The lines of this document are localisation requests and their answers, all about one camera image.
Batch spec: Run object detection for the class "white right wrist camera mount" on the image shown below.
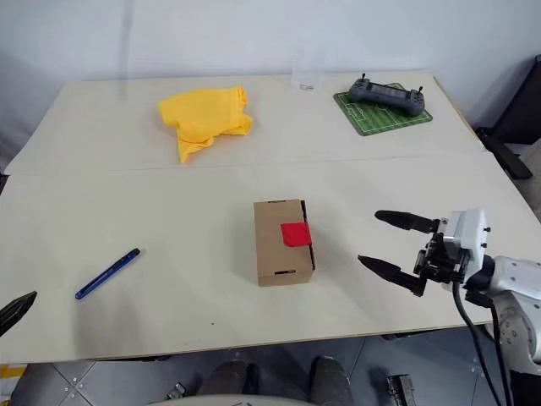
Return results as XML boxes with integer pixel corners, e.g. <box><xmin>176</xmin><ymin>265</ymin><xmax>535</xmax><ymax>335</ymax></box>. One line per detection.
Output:
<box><xmin>439</xmin><ymin>208</ymin><xmax>489</xmax><ymax>276</ymax></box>

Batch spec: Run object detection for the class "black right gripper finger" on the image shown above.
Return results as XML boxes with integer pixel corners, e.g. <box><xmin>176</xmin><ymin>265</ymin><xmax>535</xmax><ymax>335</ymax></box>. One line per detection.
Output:
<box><xmin>374</xmin><ymin>210</ymin><xmax>443</xmax><ymax>233</ymax></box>
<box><xmin>358</xmin><ymin>255</ymin><xmax>426</xmax><ymax>299</ymax></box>

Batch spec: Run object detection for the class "yellow floor object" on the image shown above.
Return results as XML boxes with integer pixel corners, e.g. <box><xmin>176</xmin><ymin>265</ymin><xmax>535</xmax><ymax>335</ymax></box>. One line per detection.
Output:
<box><xmin>0</xmin><ymin>362</ymin><xmax>27</xmax><ymax>401</ymax></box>

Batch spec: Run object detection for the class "grey handheld remote controller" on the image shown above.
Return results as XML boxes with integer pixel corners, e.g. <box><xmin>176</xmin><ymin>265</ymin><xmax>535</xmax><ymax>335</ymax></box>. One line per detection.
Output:
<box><xmin>348</xmin><ymin>74</ymin><xmax>427</xmax><ymax>117</ymax></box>

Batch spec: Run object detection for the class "yellow cloth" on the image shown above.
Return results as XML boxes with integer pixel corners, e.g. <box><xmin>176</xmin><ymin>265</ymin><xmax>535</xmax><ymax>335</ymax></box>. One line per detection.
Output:
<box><xmin>158</xmin><ymin>85</ymin><xmax>254</xmax><ymax>165</ymax></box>

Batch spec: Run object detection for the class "black metal stand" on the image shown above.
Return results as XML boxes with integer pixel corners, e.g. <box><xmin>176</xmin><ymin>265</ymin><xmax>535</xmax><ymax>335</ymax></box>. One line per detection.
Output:
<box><xmin>475</xmin><ymin>54</ymin><xmax>541</xmax><ymax>181</ymax></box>

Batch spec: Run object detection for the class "black metal frame piece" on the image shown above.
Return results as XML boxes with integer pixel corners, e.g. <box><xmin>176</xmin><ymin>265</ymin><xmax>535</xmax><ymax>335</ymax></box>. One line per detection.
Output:
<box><xmin>386</xmin><ymin>373</ymin><xmax>418</xmax><ymax>406</ymax></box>

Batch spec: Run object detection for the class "brown cardboard box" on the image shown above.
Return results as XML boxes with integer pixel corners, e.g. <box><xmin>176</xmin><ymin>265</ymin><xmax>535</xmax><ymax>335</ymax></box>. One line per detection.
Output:
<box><xmin>253</xmin><ymin>197</ymin><xmax>317</xmax><ymax>288</ymax></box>

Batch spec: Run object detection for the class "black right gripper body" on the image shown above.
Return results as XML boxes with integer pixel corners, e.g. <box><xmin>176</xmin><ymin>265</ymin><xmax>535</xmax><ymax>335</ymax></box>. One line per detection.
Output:
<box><xmin>413</xmin><ymin>230</ymin><xmax>471</xmax><ymax>293</ymax></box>

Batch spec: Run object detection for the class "dark rounded shape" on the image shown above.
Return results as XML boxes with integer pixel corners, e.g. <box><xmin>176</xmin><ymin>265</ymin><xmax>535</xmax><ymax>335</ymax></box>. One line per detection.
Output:
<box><xmin>310</xmin><ymin>356</ymin><xmax>354</xmax><ymax>406</ymax></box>

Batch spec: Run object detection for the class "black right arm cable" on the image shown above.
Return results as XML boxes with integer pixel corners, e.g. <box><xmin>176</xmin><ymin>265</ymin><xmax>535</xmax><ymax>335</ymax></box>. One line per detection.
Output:
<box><xmin>451</xmin><ymin>278</ymin><xmax>515</xmax><ymax>406</ymax></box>

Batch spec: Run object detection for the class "blue plastic tool handle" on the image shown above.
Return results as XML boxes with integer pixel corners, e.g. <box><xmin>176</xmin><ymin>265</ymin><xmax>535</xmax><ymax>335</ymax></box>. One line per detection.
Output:
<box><xmin>74</xmin><ymin>248</ymin><xmax>141</xmax><ymax>301</ymax></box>

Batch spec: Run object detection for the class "clear plastic cup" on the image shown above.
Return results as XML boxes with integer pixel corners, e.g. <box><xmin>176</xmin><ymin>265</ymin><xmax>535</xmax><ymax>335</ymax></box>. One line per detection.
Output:
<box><xmin>291</xmin><ymin>41</ymin><xmax>325</xmax><ymax>91</ymax></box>

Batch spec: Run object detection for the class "green soccer field mat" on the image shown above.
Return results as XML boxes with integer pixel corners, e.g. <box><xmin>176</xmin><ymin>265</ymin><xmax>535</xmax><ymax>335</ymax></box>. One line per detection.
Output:
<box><xmin>333</xmin><ymin>83</ymin><xmax>434</xmax><ymax>137</ymax></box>

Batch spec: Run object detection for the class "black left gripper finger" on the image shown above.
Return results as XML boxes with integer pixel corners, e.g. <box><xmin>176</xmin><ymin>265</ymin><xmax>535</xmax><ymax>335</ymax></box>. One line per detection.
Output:
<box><xmin>0</xmin><ymin>291</ymin><xmax>38</xmax><ymax>338</ymax></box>

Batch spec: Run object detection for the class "red tape strip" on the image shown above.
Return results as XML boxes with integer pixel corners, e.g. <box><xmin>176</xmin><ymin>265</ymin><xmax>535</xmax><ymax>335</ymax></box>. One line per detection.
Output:
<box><xmin>280</xmin><ymin>221</ymin><xmax>313</xmax><ymax>248</ymax></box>

